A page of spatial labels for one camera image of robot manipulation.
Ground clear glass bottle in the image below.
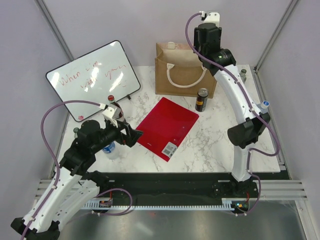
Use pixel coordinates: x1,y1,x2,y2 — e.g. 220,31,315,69
239,68,247,83

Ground dark tall beverage can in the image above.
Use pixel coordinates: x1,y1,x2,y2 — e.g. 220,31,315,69
195,88,209,112

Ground red plastic folder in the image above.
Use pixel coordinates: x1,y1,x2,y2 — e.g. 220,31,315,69
136,97,199,162

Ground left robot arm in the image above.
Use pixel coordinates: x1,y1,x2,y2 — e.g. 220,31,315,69
11,120,143,240

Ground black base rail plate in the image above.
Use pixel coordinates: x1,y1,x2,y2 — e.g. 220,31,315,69
72,171,288,201

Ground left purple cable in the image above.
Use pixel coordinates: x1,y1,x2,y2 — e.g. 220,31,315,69
19,100,106,240

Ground white slotted cable duct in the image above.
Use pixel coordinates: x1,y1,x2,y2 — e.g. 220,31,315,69
81,198,250,212

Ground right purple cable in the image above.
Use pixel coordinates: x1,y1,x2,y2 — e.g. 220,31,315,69
185,11,282,216

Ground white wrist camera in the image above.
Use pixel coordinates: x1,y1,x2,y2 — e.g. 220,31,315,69
199,11,220,27
99,103,119,128

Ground red cap cola bottle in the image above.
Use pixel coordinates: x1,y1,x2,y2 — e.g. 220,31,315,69
108,95,126,122

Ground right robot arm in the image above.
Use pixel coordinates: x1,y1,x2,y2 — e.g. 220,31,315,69
193,22,271,197

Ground green cap glass bottle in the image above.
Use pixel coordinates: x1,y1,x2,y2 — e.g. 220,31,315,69
73,127,79,139

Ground jute canvas tote bag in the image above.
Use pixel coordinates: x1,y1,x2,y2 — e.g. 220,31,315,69
155,42,217,99

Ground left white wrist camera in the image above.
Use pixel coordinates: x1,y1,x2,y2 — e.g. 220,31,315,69
99,103,119,128

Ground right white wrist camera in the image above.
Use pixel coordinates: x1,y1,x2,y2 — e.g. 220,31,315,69
199,11,220,27

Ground aluminium frame rail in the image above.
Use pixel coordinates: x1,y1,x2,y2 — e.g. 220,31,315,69
251,65,288,173

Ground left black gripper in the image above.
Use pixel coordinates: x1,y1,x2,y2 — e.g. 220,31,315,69
91,117,143,153

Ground white dry-erase board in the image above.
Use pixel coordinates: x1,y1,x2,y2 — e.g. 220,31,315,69
45,40,141,122

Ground blue label plastic bottle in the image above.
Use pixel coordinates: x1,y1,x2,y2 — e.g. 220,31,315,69
257,100,270,114
102,141,120,160

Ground purple cable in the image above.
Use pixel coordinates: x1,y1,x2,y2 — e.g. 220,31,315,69
185,11,282,216
19,100,106,240

